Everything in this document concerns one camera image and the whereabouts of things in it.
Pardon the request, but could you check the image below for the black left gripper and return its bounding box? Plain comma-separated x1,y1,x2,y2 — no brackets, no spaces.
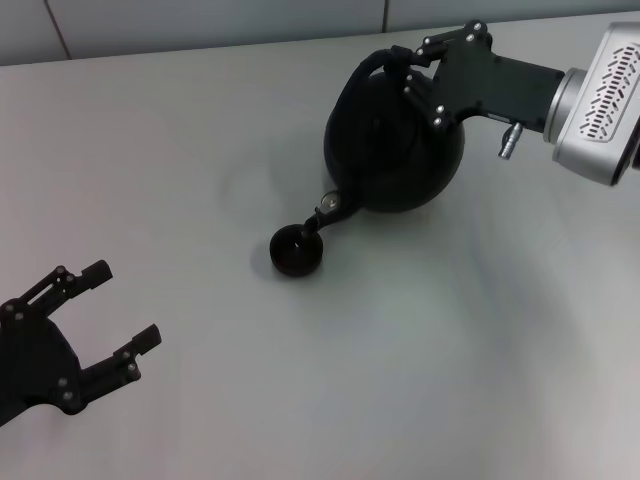
0,259,163,427

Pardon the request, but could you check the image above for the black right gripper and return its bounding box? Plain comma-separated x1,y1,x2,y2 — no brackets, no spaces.
391,20,566,135

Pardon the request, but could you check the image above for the black round teapot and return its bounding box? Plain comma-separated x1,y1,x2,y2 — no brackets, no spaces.
298,47,467,236

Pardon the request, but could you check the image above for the small black teacup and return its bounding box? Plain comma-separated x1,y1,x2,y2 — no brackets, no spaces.
268,224,325,279

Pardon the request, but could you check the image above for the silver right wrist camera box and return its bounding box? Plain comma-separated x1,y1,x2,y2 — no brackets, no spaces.
552,22,640,187

